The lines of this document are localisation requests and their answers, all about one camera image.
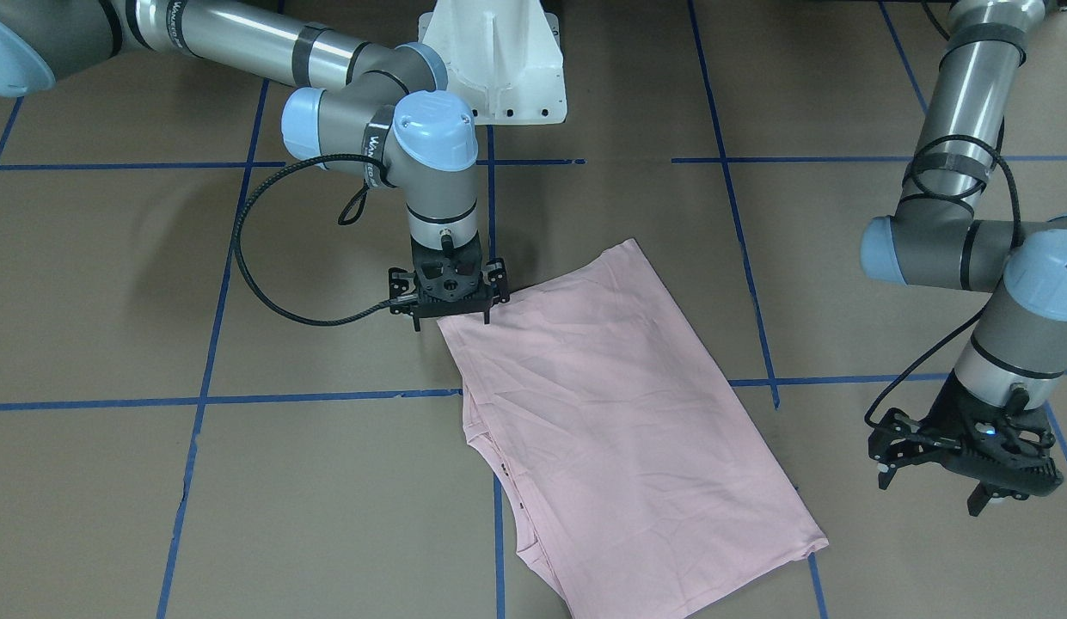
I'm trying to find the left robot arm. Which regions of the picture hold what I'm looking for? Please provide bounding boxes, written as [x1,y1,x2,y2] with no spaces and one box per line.
[861,1,1067,517]

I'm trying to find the pink Snoopy t-shirt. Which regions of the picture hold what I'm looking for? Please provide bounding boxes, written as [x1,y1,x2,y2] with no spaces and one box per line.
[437,239,829,618]

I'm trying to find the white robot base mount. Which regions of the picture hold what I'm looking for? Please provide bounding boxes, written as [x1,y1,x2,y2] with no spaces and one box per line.
[418,1,568,126]

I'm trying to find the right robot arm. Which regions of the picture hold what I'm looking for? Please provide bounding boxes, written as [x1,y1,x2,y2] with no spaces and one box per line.
[0,1,511,328]

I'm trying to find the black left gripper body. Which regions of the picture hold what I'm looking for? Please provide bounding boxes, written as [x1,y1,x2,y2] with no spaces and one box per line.
[917,371,1064,497]

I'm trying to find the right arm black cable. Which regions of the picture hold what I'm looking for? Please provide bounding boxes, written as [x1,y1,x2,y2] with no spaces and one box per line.
[230,153,414,328]

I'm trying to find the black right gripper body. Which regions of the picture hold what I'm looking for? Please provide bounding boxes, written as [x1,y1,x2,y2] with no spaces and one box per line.
[411,239,491,318]

